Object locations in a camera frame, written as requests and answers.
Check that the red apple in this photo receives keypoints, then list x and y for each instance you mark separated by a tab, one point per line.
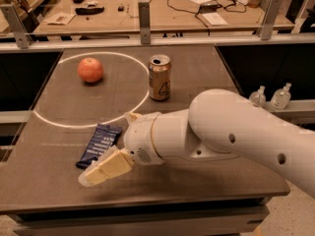
90	70

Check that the clear sanitizer bottle left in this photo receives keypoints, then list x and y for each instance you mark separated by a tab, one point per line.
258	97

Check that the blue rxbar wrapper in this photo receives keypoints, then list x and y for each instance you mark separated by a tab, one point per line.
104	137

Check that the gold soda can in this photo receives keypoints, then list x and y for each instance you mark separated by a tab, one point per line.
159	77

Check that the left metal bracket post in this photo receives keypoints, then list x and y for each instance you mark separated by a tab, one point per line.
20	34

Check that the black power adapter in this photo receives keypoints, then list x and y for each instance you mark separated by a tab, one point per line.
208	8

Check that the middle metal bracket post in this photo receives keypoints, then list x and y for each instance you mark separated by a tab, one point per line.
144	21

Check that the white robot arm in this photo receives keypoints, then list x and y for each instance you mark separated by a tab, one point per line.
218	121

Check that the metal bracket post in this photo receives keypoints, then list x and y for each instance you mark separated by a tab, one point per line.
144	21
20	34
266	28

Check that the black tool on desk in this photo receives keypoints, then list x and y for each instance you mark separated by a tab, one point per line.
89	11

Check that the white label card right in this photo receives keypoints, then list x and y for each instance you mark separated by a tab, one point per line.
215	19

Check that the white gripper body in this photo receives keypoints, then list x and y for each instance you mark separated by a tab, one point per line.
139	140

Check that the clear sanitizer bottle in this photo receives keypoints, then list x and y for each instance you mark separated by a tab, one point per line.
281	97
258	97

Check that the right metal bracket post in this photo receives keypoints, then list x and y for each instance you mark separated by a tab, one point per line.
266	28

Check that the wooden back desk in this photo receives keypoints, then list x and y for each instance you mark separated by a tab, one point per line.
165	16

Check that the clear sanitizer bottle right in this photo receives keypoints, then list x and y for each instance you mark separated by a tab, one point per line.
281	97

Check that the small black block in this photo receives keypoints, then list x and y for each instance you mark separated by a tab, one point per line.
120	8

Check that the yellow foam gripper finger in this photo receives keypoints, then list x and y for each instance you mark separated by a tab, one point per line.
131	117
113	163

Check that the white paper card left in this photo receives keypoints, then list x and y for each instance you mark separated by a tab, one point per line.
60	19

